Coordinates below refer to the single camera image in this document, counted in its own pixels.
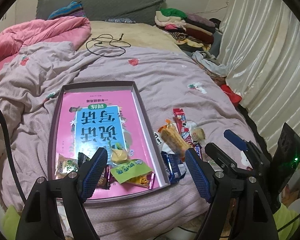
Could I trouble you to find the lilac printed blanket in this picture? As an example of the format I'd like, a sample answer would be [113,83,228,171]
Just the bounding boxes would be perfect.
[0,41,265,230]

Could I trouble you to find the pale blue cloth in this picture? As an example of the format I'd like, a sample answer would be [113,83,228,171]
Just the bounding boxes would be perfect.
[192,51,228,77]

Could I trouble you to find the pink and blue book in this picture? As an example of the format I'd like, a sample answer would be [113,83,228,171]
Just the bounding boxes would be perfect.
[52,91,163,200]

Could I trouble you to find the narrow blue snack packet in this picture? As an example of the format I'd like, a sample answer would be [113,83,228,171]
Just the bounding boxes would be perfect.
[193,144,203,160]

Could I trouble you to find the red bag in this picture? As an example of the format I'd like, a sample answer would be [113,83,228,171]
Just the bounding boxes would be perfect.
[220,84,242,105]

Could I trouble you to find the grey headboard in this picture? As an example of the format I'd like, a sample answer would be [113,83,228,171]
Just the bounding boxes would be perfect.
[36,0,167,25]

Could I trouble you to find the yellow-green cloth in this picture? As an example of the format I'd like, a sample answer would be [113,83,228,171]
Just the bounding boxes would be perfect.
[1,205,25,238]
[272,200,300,233]

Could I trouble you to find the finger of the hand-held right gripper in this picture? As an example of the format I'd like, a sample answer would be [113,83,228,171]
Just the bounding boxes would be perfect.
[204,142,243,178]
[224,129,259,155]

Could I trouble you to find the grey patterned cloth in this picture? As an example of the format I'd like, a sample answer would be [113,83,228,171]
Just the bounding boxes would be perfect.
[105,17,135,23]

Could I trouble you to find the yellow rice roll packet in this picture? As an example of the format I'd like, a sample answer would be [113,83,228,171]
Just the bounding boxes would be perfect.
[158,119,189,157]

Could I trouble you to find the thin black cable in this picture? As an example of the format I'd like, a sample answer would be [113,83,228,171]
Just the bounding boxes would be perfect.
[86,33,130,57]

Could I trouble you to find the white snack packet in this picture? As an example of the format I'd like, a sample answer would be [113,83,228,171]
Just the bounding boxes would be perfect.
[154,131,165,146]

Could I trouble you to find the dark brown chocolate packet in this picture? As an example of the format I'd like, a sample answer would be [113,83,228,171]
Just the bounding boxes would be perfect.
[96,166,112,190]

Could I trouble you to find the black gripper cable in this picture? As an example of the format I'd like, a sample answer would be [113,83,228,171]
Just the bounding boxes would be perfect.
[0,101,27,205]

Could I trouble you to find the patterned fabric bag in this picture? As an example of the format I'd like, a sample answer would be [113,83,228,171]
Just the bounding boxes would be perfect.
[206,67,232,88]

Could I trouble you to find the blue striped cloth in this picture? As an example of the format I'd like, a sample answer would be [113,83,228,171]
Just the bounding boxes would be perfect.
[47,1,87,20]

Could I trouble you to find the black snack packet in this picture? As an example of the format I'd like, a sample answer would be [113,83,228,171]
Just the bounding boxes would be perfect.
[78,152,92,167]

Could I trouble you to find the green snack packet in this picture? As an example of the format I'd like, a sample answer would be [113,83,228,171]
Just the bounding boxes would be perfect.
[110,159,151,183]

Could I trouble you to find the blue foil snack packet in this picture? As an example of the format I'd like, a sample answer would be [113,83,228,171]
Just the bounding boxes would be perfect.
[161,151,188,183]

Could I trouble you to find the dark shallow cardboard box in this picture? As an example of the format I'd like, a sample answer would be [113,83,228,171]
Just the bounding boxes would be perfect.
[47,80,171,202]

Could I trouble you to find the dark cloth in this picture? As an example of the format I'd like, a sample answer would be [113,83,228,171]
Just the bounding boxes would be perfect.
[209,18,224,32]

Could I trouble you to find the clear brown biscuit packet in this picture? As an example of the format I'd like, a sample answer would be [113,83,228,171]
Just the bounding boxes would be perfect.
[57,154,78,178]

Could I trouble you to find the cream satin curtain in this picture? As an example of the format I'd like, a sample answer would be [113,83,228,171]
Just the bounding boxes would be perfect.
[219,0,300,155]

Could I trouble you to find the beige bed sheet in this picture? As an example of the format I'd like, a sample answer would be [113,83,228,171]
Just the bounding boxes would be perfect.
[79,20,188,55]

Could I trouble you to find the stack of folded clothes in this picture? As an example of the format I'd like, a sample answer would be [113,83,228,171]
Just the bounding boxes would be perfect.
[154,8,222,52]

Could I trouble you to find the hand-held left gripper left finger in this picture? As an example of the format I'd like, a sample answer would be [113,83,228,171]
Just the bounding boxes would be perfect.
[15,147,108,240]

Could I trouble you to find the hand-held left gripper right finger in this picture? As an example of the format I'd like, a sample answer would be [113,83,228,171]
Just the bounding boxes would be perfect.
[184,147,280,240]

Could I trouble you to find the red cartoon snack packet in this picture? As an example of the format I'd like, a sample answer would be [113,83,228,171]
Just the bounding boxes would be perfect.
[172,108,198,147]

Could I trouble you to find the small beige cake packet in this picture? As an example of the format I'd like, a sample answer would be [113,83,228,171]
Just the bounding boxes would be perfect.
[190,126,206,143]

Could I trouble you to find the pink duvet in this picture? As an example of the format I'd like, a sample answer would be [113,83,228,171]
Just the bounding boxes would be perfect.
[0,17,92,70]

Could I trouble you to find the clear yellow cake packet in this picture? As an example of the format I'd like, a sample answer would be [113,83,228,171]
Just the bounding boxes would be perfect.
[110,142,130,165]

